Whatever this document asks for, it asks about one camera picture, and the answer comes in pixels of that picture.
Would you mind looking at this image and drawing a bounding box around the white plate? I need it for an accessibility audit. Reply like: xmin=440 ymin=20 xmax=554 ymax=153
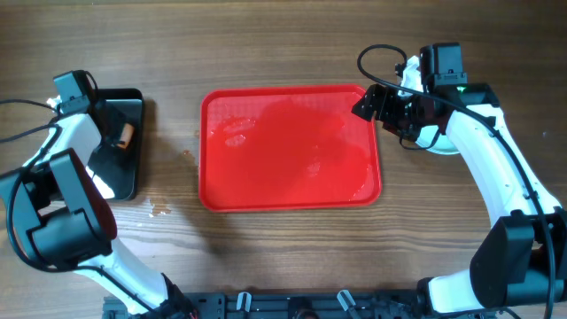
xmin=415 ymin=126 xmax=460 ymax=155

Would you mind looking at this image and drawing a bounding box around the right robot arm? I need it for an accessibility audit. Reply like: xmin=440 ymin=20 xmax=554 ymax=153
xmin=353 ymin=83 xmax=566 ymax=318

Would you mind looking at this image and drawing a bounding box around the red plastic tray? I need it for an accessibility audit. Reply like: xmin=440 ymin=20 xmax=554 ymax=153
xmin=198 ymin=84 xmax=383 ymax=213

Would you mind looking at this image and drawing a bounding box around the green and yellow sponge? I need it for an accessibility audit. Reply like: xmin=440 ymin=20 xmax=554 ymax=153
xmin=114 ymin=123 xmax=135 ymax=149

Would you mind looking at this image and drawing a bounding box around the black rectangular water tub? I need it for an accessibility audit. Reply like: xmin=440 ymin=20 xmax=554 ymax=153
xmin=87 ymin=89 xmax=145 ymax=200

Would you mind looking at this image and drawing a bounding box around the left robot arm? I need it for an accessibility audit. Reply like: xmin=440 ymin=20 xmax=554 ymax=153
xmin=1 ymin=93 xmax=198 ymax=318

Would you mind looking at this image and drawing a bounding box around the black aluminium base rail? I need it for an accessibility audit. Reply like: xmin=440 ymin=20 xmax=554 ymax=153
xmin=102 ymin=287 xmax=426 ymax=319

